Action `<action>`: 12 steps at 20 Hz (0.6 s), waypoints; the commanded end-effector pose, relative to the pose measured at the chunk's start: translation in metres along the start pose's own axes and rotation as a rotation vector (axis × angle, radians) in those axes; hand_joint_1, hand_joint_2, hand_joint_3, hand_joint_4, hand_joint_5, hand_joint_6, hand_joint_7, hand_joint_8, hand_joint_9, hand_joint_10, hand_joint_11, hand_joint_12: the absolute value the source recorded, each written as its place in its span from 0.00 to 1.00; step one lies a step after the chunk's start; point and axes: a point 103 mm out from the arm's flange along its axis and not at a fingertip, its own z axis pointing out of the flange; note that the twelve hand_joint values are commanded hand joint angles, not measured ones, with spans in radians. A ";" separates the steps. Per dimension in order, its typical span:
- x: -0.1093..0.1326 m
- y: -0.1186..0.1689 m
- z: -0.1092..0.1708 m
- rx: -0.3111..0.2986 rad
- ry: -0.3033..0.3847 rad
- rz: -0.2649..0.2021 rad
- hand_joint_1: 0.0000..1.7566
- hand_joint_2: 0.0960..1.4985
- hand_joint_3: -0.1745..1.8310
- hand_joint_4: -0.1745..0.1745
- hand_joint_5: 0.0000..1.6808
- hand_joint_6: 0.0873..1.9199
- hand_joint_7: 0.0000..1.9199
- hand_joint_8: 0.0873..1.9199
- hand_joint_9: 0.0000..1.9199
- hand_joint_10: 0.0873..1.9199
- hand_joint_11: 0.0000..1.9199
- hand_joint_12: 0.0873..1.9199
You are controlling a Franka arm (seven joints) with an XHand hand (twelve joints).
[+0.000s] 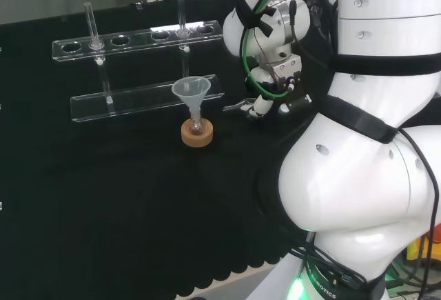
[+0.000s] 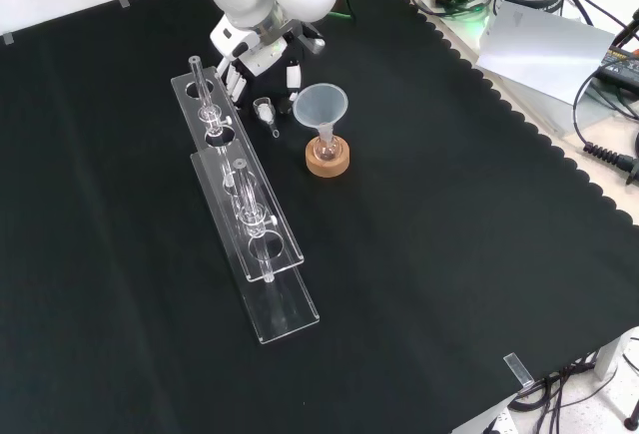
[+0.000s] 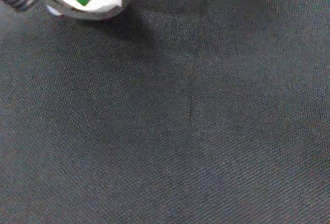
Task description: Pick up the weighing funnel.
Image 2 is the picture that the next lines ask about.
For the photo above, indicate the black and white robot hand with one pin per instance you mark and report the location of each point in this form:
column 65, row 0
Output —
column 264, row 62

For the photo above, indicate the clear glass weighing funnel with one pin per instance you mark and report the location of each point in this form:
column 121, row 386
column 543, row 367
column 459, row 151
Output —
column 263, row 111

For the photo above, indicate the translucent plastic funnel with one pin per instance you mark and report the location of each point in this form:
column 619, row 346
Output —
column 319, row 105

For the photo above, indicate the clear acrylic funnel stand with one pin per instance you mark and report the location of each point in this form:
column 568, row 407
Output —
column 279, row 314

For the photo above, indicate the round-bottom glass flask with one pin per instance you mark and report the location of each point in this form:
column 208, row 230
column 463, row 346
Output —
column 327, row 150

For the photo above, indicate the black bench cloth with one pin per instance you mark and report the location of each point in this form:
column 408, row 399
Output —
column 449, row 204

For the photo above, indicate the pale board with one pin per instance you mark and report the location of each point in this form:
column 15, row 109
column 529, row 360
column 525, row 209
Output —
column 539, row 50

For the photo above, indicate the black power adapter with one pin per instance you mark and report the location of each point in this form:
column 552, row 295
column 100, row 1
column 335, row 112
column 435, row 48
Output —
column 621, row 62

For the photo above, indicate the clear tape strip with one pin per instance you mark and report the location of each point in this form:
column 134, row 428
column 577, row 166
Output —
column 518, row 370

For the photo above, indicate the white power strip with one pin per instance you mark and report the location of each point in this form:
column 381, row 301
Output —
column 499, row 421

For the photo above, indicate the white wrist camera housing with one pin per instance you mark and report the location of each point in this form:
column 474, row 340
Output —
column 227, row 37

